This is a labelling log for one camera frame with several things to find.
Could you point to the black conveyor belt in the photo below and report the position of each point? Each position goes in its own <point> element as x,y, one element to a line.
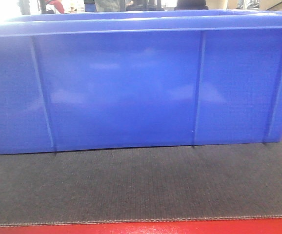
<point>211,182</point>

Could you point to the red conveyor frame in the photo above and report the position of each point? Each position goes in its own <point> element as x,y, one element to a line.
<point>250,226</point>

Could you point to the blue plastic bin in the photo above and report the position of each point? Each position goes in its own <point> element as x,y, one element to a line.
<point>140,79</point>

